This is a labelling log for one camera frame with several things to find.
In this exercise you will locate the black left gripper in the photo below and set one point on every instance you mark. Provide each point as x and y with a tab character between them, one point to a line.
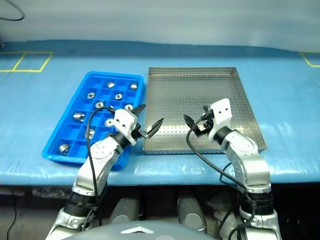
138	134

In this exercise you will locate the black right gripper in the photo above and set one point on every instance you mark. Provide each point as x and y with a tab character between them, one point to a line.
206	125

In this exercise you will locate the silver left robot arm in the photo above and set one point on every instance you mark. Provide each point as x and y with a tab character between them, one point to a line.
100	155

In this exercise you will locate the perforated steel tray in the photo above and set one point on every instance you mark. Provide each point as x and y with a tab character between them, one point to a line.
187	90

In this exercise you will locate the blue compartment plastic tray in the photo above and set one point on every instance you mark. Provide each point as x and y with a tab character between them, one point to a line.
75	135

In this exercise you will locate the grey rounded shape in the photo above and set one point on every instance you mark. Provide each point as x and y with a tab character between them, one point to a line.
191	212
125	210

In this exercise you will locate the blue plastic table cover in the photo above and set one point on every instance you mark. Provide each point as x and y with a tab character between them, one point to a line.
37	105

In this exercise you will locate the grey robot torso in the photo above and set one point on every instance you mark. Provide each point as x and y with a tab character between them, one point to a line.
135	233

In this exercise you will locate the crumpled clear plastic sheet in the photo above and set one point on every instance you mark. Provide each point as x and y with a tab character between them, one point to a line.
50	192

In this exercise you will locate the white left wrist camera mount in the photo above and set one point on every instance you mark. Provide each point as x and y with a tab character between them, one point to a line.
123	121

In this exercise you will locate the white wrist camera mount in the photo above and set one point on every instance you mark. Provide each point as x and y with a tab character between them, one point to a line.
123	121
222	111

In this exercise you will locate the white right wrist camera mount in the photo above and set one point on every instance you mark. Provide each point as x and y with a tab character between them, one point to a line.
222	111

